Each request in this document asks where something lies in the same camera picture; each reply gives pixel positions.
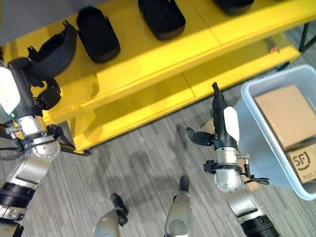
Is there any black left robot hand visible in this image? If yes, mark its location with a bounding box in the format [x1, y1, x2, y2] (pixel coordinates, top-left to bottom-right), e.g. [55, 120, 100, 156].
[0, 57, 62, 122]

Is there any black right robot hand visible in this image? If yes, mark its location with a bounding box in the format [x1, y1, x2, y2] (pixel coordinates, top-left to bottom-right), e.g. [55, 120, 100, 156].
[185, 81, 241, 152]

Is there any black sole-shaped part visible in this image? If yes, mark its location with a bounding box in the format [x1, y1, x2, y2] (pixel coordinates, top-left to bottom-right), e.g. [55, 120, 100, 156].
[137, 0, 187, 41]
[213, 0, 255, 16]
[26, 20, 78, 78]
[76, 6, 121, 64]

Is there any grey plastic box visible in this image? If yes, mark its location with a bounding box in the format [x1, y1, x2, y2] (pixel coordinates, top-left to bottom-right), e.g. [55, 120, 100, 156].
[240, 64, 316, 201]

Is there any brown cardboard box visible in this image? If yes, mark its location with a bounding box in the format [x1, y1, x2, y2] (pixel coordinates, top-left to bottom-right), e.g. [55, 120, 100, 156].
[254, 84, 316, 184]

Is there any yellow metal shelf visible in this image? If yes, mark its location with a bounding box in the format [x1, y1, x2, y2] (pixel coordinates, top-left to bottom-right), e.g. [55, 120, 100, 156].
[2, 0, 316, 157]

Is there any small black orange object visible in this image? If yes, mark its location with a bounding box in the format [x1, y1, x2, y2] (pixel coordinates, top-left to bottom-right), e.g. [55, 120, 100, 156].
[265, 37, 280, 54]

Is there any black table leg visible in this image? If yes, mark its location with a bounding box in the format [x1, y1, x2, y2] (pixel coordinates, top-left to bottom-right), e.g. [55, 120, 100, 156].
[298, 21, 316, 54]

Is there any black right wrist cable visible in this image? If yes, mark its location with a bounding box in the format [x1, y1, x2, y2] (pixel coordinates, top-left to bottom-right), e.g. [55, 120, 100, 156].
[242, 159, 270, 185]

